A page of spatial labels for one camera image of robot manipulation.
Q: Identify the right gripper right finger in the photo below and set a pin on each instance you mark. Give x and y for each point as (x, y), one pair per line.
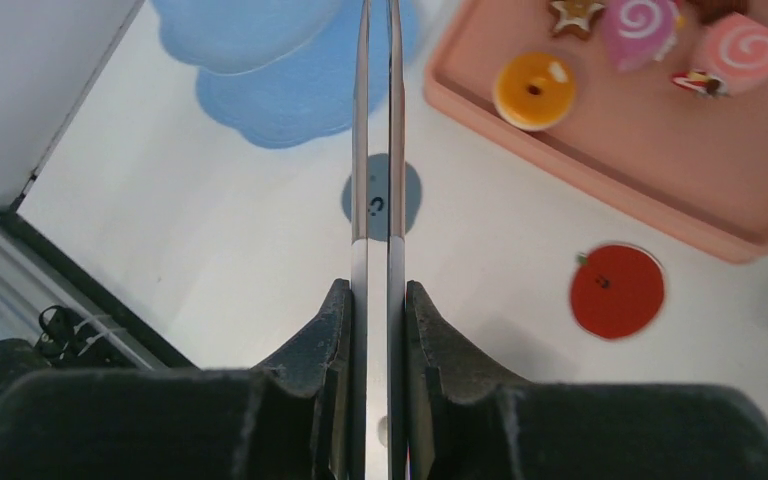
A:
(472, 418)

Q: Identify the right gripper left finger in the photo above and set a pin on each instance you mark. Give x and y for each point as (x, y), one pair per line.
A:
(285, 418)

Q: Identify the metal serving tongs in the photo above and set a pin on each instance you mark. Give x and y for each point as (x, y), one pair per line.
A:
(379, 445)

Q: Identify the blue three-tier cake stand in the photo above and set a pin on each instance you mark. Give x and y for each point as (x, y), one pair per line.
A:
(280, 73)

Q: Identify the light pink swirl roll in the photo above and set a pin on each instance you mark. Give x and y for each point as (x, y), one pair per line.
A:
(735, 51)

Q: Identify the red round coaster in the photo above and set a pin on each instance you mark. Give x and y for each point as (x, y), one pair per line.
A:
(617, 290)

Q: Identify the blue-grey round coaster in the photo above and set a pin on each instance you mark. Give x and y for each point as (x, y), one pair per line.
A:
(378, 195)

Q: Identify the orange glazed donut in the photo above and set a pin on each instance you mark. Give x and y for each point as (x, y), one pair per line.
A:
(535, 91)

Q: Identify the pink dessert tray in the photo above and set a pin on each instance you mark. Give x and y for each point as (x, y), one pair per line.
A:
(693, 168)

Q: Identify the small strawberry pastry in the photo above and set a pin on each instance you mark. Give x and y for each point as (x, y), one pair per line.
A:
(702, 83)

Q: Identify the iced star cookie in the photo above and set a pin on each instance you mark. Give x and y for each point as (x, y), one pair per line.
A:
(575, 17)

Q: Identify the pink swirl roll cake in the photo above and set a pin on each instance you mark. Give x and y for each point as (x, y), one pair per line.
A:
(637, 32)

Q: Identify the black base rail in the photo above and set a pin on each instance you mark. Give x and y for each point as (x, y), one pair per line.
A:
(35, 276)

